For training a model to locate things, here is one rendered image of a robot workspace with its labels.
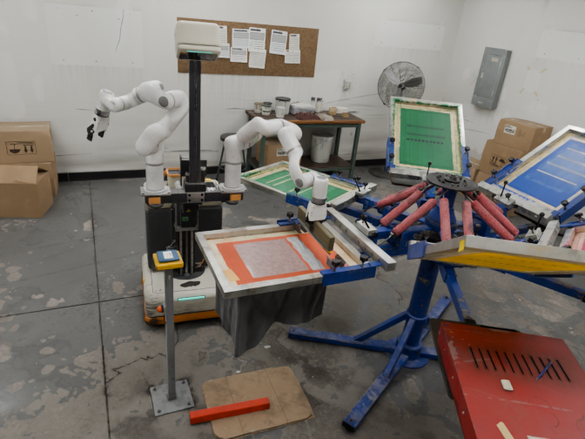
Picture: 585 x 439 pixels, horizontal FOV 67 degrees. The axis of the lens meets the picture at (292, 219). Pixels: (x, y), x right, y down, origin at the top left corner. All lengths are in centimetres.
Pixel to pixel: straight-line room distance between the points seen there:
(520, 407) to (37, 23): 532
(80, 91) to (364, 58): 371
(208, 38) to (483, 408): 190
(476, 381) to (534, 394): 18
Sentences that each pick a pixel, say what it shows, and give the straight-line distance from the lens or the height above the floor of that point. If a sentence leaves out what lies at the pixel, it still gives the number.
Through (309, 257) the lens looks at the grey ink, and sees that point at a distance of 235.
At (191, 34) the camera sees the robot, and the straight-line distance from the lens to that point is 232.
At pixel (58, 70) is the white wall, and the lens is 572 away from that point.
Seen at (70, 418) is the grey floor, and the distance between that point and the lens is 292.
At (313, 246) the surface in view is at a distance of 247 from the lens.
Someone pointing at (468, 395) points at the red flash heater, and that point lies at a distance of 158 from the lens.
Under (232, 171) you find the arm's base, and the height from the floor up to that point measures 125.
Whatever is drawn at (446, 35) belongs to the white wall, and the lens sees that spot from 754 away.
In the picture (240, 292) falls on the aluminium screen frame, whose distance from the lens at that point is 201.
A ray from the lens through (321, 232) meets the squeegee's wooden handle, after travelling 226.
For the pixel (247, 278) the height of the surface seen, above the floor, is 96.
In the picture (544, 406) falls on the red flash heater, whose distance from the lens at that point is 167.
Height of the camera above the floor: 213
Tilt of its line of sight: 25 degrees down
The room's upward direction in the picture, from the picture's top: 6 degrees clockwise
